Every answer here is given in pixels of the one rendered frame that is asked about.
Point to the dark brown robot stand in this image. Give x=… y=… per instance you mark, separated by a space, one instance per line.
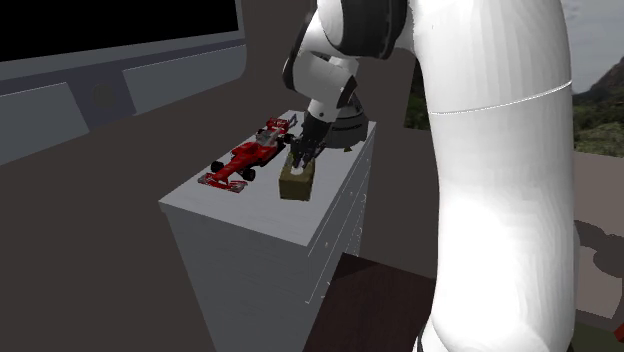
x=370 y=312

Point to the olive tissue box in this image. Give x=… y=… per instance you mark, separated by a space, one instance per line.
x=295 y=184

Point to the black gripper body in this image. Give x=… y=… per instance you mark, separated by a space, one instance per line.
x=312 y=130

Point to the grey window frame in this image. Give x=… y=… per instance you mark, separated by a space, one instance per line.
x=122 y=73

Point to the grey chest of drawers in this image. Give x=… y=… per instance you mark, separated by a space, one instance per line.
x=263 y=253

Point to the red toy race car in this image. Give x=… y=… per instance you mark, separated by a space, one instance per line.
x=244 y=160

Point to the grey domed appliance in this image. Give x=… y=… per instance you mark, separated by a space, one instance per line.
x=348 y=128

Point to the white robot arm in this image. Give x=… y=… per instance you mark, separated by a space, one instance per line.
x=497 y=195

